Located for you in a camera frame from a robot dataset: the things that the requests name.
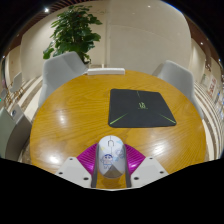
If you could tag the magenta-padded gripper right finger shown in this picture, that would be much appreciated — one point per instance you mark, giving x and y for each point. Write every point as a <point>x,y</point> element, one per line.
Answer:
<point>146,171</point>

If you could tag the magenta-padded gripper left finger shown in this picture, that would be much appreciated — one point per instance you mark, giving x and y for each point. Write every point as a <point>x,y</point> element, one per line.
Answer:
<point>75,171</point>

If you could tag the white cartoon-print computer mouse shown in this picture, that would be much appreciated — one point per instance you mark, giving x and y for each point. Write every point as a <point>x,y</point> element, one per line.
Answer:
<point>111,156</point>

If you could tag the black mouse pad green lines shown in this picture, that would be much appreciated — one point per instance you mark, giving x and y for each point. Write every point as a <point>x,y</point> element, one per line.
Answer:
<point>141,108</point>

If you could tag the grey shell chair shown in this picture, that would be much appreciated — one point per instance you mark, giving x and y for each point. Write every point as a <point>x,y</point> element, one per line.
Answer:
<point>60,73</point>
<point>178,80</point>

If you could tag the white power strip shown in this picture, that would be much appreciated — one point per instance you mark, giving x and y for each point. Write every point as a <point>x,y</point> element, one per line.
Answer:
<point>106,71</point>

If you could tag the small grey chair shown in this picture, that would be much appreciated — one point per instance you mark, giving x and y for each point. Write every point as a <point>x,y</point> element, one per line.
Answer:
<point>16,83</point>

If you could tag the potted green leafy plant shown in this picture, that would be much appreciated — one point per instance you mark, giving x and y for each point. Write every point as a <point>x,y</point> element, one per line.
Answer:
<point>73,30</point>

